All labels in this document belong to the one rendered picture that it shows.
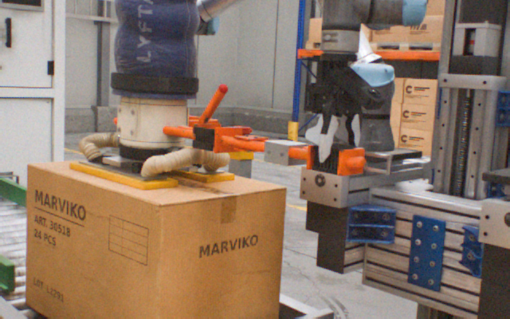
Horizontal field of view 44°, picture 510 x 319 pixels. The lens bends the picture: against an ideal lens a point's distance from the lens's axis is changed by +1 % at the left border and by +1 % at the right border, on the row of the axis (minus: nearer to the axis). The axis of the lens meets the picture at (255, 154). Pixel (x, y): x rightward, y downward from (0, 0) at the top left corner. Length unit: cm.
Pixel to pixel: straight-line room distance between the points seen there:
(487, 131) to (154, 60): 84
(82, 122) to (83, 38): 143
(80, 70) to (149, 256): 1000
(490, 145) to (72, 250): 108
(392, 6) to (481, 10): 47
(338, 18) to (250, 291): 72
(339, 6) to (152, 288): 70
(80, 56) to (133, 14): 975
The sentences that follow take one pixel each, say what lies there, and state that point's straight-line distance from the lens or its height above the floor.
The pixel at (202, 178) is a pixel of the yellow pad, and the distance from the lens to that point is 160.
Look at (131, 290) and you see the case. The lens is 147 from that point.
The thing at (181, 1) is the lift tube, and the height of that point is 139.
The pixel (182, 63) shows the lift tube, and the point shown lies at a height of 124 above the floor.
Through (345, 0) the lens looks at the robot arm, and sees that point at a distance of 122.
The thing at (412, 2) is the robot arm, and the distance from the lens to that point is 125.
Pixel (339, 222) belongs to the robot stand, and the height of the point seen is 86.
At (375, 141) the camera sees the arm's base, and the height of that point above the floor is 106.
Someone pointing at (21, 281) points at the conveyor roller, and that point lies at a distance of 215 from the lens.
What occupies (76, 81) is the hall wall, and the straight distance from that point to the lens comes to 1128.
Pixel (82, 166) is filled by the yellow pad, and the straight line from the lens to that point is 169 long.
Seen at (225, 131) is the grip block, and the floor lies 110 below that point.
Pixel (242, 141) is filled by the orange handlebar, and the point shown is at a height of 108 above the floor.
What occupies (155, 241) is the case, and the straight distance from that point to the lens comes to 136.
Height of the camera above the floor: 124
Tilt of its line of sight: 8 degrees down
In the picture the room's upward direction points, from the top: 3 degrees clockwise
